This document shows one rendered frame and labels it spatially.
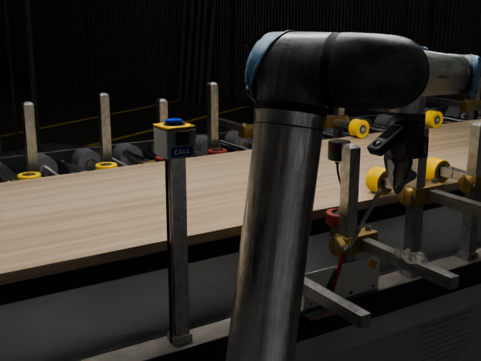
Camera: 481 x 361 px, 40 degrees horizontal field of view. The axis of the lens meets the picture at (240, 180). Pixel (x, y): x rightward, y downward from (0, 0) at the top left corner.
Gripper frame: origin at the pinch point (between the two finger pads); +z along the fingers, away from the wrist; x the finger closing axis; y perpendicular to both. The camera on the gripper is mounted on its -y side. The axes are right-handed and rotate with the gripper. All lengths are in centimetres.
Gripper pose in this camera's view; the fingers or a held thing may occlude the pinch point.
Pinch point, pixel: (395, 189)
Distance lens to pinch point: 178.2
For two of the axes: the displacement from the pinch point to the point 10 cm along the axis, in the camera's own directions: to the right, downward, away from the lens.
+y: 8.6, -1.3, 4.9
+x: -5.1, -2.2, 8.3
